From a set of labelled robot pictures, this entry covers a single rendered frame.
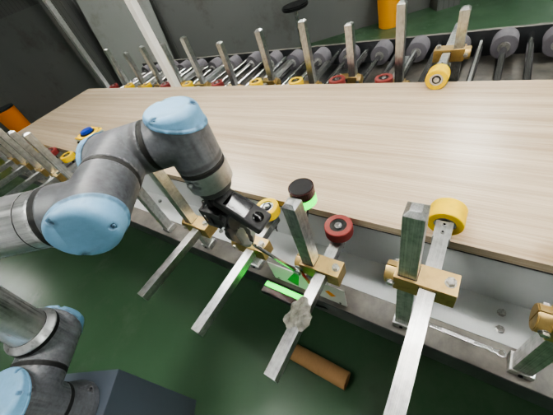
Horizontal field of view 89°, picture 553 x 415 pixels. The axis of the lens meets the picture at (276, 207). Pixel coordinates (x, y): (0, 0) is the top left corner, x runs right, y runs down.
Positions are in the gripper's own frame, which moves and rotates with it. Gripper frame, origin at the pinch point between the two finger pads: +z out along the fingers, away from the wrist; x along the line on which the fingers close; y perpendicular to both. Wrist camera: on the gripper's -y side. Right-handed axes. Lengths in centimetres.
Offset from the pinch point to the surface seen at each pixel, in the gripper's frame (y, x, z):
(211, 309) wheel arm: 10.6, 15.6, 16.5
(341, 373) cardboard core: -15, 2, 93
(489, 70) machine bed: -41, -149, 29
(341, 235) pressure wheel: -16.2, -15.8, 10.2
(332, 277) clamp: -17.5, -5.3, 14.1
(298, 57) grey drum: 71, -154, 19
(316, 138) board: 11, -57, 11
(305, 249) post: -10.9, -6.0, 5.6
